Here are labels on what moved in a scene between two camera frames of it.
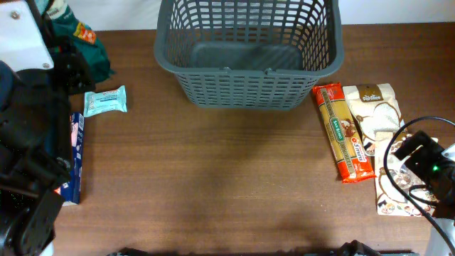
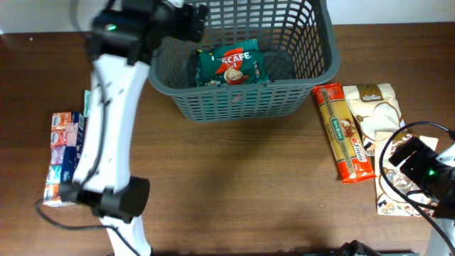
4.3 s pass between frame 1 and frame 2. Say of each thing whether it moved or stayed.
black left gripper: moved
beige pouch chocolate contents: stayed
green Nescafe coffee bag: moved
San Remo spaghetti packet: stayed
